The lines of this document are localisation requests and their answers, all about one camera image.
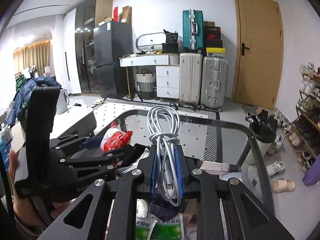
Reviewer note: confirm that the silver suitcase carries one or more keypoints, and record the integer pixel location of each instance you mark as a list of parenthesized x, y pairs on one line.
[(214, 82)]

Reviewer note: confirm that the woven laundry basket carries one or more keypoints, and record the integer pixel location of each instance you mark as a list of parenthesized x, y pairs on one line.
[(146, 80)]

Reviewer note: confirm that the black stacked boxes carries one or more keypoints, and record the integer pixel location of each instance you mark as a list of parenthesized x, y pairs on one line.
[(212, 40)]

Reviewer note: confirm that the person's left hand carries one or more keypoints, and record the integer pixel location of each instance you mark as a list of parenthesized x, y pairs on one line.
[(22, 207)]

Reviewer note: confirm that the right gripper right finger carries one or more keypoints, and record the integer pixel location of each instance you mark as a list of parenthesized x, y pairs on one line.
[(202, 187)]

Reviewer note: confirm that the teal suitcase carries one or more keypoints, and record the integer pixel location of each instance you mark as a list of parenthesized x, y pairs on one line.
[(193, 29)]

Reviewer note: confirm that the white drawer desk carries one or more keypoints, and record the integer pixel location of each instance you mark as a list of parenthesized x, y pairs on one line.
[(167, 71)]

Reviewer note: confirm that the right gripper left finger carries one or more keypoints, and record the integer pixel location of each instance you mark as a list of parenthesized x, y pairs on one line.
[(125, 192)]

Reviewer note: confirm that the beige slipper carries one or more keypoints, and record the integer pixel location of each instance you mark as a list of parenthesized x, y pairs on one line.
[(283, 185)]

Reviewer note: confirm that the wooden door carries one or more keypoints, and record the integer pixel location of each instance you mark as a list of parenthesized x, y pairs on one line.
[(259, 53)]

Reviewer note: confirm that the dark grey refrigerator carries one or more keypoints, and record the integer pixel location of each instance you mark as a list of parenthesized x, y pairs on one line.
[(112, 40)]

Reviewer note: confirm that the wooden shoe rack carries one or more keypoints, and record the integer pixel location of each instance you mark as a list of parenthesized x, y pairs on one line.
[(304, 135)]

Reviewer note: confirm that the blue puffer jacket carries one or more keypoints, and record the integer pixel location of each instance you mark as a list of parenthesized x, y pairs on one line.
[(22, 98)]

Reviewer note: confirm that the white electric kettle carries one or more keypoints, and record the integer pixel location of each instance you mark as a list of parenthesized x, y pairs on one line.
[(62, 102)]

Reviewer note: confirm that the beige suitcase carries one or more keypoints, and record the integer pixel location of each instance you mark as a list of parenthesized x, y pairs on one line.
[(190, 77)]

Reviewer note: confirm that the purple fabric bag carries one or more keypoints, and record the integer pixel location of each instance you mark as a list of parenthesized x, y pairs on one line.
[(312, 176)]

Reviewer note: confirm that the white sneaker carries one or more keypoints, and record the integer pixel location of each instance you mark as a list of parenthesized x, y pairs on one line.
[(275, 168)]

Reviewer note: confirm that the green medicine sachet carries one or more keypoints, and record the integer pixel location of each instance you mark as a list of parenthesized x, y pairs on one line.
[(151, 228)]

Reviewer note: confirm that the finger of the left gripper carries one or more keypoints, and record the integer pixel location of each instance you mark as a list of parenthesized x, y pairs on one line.
[(126, 155), (92, 143)]

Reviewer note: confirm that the red snack packet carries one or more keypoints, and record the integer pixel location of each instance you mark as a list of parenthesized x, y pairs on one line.
[(114, 138)]

